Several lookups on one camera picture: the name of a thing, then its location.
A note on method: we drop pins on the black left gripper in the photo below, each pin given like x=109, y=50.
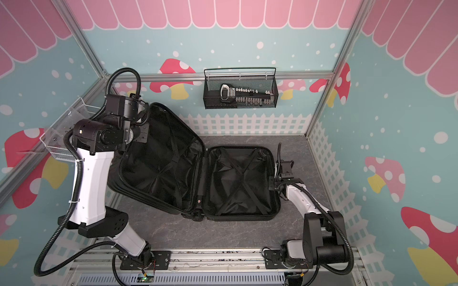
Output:
x=144, y=137

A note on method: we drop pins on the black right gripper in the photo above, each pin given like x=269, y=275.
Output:
x=271, y=180

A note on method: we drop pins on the black hard-shell suitcase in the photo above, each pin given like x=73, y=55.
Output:
x=174, y=172

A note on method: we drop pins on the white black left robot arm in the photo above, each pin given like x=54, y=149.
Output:
x=93, y=142

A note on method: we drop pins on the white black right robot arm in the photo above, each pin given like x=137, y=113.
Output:
x=324, y=242

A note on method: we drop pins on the socket wrench set in basket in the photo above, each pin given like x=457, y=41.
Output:
x=246, y=98

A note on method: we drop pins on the clear plastic wall bin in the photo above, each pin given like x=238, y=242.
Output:
x=53, y=137

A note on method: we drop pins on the black wire mesh wall basket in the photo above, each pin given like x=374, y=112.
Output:
x=243, y=87

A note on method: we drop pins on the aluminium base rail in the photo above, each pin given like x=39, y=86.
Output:
x=191, y=267

